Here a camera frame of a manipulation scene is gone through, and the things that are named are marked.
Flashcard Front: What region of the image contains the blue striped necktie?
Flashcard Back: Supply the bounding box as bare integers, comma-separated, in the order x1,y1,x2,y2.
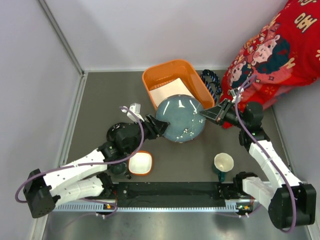
200,69,223,103

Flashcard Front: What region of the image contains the black round plate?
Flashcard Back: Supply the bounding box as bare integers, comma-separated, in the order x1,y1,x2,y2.
106,122,129,141

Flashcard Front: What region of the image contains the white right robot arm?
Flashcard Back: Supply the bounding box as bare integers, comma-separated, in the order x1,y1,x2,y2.
200,99,317,231

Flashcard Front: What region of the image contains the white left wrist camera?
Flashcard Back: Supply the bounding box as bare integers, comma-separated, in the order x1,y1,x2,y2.
121,103,144,123

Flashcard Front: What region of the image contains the green mug white inside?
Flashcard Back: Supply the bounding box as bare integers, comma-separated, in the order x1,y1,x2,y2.
212,152,234,183

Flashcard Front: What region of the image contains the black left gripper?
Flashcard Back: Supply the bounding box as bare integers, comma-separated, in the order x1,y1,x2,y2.
127,113,170,154

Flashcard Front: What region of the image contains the orange plastic bin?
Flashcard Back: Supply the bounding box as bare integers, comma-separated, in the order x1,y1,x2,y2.
142,59,215,109

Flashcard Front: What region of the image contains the blue-grey round plate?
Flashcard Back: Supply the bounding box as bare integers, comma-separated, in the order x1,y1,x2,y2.
155,94,206,143

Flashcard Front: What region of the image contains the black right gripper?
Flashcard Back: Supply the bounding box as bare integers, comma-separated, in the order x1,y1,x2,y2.
199,98,248,130

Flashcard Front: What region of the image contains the aluminium frame rail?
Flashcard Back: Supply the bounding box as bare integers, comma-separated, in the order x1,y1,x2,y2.
29,0,88,240

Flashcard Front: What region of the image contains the red patterned cloth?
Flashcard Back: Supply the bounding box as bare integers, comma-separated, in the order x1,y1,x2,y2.
219,0,320,130

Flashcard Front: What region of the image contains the white square bowl orange rim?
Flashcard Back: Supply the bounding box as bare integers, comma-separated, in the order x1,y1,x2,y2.
128,151,153,176

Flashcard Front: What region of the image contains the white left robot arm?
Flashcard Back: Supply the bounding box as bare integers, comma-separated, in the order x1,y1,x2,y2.
20,113,170,219

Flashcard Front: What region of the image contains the white square plate black rim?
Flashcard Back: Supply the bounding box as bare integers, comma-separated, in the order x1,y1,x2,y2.
149,78,194,109

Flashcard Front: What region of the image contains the black base bar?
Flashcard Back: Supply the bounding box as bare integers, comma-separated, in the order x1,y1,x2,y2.
84,181,265,208

